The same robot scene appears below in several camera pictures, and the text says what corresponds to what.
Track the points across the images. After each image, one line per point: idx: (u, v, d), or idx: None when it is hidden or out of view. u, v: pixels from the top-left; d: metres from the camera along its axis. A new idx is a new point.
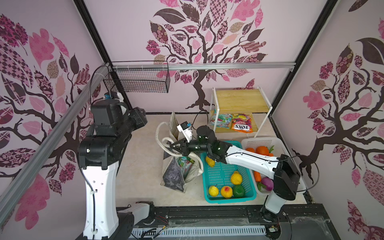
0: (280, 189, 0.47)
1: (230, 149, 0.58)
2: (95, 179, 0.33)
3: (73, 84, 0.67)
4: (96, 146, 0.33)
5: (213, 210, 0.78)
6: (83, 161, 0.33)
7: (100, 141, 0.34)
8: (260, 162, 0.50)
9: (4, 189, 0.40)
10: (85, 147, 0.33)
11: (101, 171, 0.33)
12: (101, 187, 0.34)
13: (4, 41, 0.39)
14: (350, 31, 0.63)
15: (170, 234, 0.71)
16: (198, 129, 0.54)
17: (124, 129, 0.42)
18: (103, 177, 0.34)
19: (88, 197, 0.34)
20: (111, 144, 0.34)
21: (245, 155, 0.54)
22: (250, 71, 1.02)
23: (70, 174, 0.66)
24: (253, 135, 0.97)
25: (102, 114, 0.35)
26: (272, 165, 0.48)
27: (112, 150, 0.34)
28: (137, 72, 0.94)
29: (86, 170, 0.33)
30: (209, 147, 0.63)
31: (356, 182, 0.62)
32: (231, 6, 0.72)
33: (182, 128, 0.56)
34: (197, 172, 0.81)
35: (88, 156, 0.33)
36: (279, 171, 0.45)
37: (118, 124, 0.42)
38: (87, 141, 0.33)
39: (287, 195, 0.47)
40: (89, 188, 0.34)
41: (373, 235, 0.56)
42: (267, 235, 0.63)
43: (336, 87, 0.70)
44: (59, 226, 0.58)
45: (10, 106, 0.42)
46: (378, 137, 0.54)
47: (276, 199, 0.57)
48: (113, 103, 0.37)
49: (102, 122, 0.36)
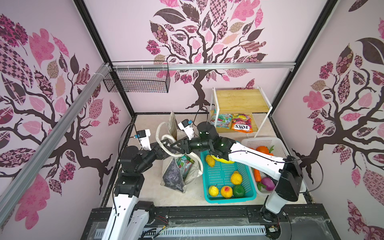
0: (283, 191, 0.47)
1: (234, 146, 0.56)
2: (121, 204, 0.46)
3: (73, 84, 0.67)
4: (127, 185, 0.50)
5: (213, 210, 0.78)
6: (117, 190, 0.49)
7: (130, 180, 0.51)
8: (266, 162, 0.48)
9: (4, 189, 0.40)
10: (121, 181, 0.51)
11: (127, 198, 0.47)
12: (122, 211, 0.45)
13: (4, 41, 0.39)
14: (351, 31, 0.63)
15: (170, 235, 0.71)
16: (198, 126, 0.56)
17: (145, 166, 0.58)
18: (127, 203, 0.47)
19: (111, 218, 0.44)
20: (138, 181, 0.51)
21: (250, 153, 0.52)
22: (250, 71, 1.02)
23: (70, 174, 0.66)
24: (253, 135, 0.97)
25: (128, 164, 0.49)
26: (278, 166, 0.46)
27: (138, 186, 0.51)
28: (137, 72, 0.94)
29: (117, 197, 0.48)
30: (210, 143, 0.61)
31: (356, 182, 0.62)
32: (231, 6, 0.72)
33: (183, 126, 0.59)
34: (196, 172, 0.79)
35: (121, 188, 0.49)
36: (285, 173, 0.44)
37: (140, 163, 0.54)
38: (121, 179, 0.51)
39: (289, 196, 0.47)
40: (114, 210, 0.46)
41: (373, 235, 0.56)
42: (267, 235, 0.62)
43: (336, 87, 0.70)
44: (59, 226, 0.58)
45: (10, 106, 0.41)
46: (378, 137, 0.54)
47: (276, 200, 0.57)
48: (134, 155, 0.50)
49: (128, 168, 0.51)
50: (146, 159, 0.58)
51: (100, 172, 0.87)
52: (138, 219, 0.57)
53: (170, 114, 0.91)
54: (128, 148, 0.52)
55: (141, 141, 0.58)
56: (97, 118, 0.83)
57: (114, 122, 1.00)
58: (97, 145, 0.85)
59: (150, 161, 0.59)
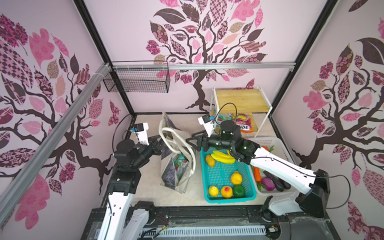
0: (309, 206, 0.44)
1: (259, 151, 0.52)
2: (116, 203, 0.43)
3: (73, 84, 0.67)
4: (122, 181, 0.46)
5: (213, 210, 0.78)
6: (112, 188, 0.45)
7: (125, 176, 0.47)
8: (295, 174, 0.45)
9: (4, 189, 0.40)
10: (115, 177, 0.47)
11: (122, 196, 0.44)
12: (118, 210, 0.43)
13: (4, 41, 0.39)
14: (351, 31, 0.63)
15: (170, 235, 0.71)
16: (224, 125, 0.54)
17: (142, 162, 0.54)
18: (122, 202, 0.43)
19: (106, 217, 0.42)
20: (133, 177, 0.47)
21: (276, 161, 0.48)
22: (250, 71, 1.02)
23: (70, 174, 0.66)
24: (253, 135, 0.97)
25: (123, 158, 0.45)
26: (308, 180, 0.43)
27: (133, 182, 0.47)
28: (137, 72, 0.94)
29: (111, 195, 0.44)
30: (233, 143, 0.57)
31: (356, 182, 0.62)
32: (231, 6, 0.72)
33: (203, 121, 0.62)
34: (189, 172, 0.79)
35: (116, 185, 0.46)
36: (316, 188, 0.41)
37: (136, 158, 0.50)
38: (116, 175, 0.47)
39: (314, 213, 0.44)
40: (109, 210, 0.43)
41: (373, 235, 0.56)
42: (267, 235, 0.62)
43: (336, 87, 0.70)
44: (58, 226, 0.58)
45: (10, 106, 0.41)
46: (378, 137, 0.54)
47: (286, 206, 0.56)
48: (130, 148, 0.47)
49: (123, 162, 0.47)
50: (142, 154, 0.54)
51: (99, 172, 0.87)
52: (139, 218, 0.58)
53: (162, 114, 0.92)
54: (123, 142, 0.48)
55: (138, 135, 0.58)
56: (97, 118, 0.83)
57: (114, 122, 1.00)
58: (97, 145, 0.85)
59: (147, 156, 0.55)
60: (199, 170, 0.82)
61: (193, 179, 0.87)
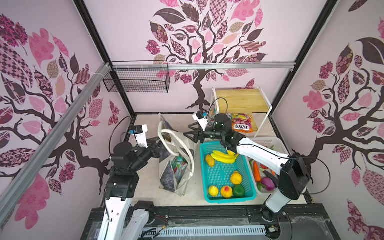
0: (285, 187, 0.48)
1: (243, 140, 0.60)
2: (113, 209, 0.42)
3: (73, 84, 0.67)
4: (120, 186, 0.45)
5: (213, 210, 0.78)
6: (109, 193, 0.44)
7: (122, 180, 0.46)
8: (270, 156, 0.51)
9: (4, 189, 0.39)
10: (113, 182, 0.45)
11: (120, 202, 0.43)
12: (116, 216, 0.42)
13: (4, 41, 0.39)
14: (350, 31, 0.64)
15: (170, 235, 0.71)
16: (217, 116, 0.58)
17: (141, 164, 0.53)
18: (120, 207, 0.42)
19: (104, 223, 0.41)
20: (131, 181, 0.46)
21: (256, 147, 0.55)
22: (250, 71, 1.02)
23: (70, 174, 0.66)
24: (253, 135, 0.97)
25: (121, 161, 0.44)
26: (281, 161, 0.48)
27: (131, 186, 0.46)
28: (137, 72, 0.94)
29: (109, 200, 0.43)
30: (223, 134, 0.65)
31: (356, 182, 0.62)
32: (231, 6, 0.72)
33: (197, 118, 0.72)
34: (189, 175, 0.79)
35: (113, 190, 0.44)
36: (286, 167, 0.46)
37: (134, 161, 0.49)
38: (113, 179, 0.46)
39: (290, 193, 0.47)
40: (106, 216, 0.42)
41: (373, 235, 0.56)
42: (267, 235, 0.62)
43: (336, 87, 0.70)
44: (58, 225, 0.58)
45: (10, 106, 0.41)
46: (378, 137, 0.54)
47: (279, 198, 0.57)
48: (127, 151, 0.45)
49: (121, 166, 0.46)
50: (141, 157, 0.53)
51: (100, 172, 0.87)
52: (138, 219, 0.57)
53: (159, 116, 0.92)
54: (121, 145, 0.47)
55: (137, 137, 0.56)
56: (97, 118, 0.83)
57: (114, 122, 1.00)
58: (97, 145, 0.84)
59: (145, 158, 0.54)
60: (199, 170, 0.82)
61: (193, 180, 0.87)
